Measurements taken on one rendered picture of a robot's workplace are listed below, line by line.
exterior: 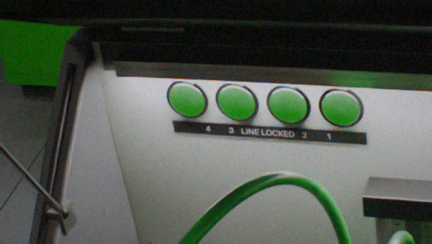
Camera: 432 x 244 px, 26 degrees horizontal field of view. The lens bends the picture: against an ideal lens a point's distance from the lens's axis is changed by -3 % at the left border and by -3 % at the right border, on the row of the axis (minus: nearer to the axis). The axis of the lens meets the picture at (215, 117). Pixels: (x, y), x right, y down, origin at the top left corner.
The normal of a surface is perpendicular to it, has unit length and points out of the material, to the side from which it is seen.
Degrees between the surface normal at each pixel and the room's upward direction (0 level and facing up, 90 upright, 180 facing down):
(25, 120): 0
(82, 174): 90
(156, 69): 90
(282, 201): 90
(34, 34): 90
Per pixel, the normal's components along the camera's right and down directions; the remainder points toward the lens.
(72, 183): 0.93, 0.06
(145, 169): -0.33, 0.53
